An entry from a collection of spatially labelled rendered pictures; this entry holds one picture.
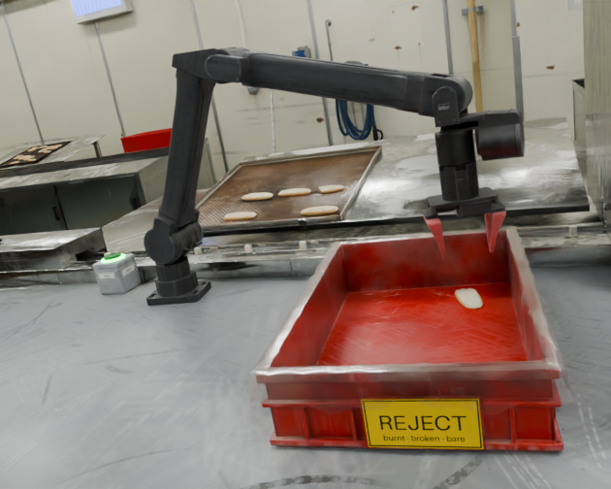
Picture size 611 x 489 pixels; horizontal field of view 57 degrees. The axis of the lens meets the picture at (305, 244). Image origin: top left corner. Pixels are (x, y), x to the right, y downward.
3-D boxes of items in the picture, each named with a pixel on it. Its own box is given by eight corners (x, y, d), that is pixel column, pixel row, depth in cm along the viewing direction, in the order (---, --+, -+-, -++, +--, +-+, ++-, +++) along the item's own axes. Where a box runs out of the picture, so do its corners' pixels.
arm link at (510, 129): (442, 83, 88) (431, 88, 81) (520, 71, 83) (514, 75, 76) (451, 158, 92) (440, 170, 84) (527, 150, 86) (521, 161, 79)
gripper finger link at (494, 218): (456, 249, 95) (450, 196, 92) (499, 243, 94) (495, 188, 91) (464, 263, 88) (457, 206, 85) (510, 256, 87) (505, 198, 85)
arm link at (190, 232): (173, 262, 123) (157, 271, 119) (162, 217, 120) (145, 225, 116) (207, 261, 119) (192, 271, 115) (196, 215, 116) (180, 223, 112)
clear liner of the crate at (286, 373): (258, 451, 64) (241, 376, 61) (338, 287, 109) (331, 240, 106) (578, 459, 55) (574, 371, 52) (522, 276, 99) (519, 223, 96)
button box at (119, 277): (101, 308, 133) (88, 264, 129) (122, 295, 140) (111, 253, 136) (129, 308, 129) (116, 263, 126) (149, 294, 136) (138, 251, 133)
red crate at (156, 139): (123, 153, 482) (119, 138, 478) (144, 146, 514) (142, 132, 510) (175, 146, 466) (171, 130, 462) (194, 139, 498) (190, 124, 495)
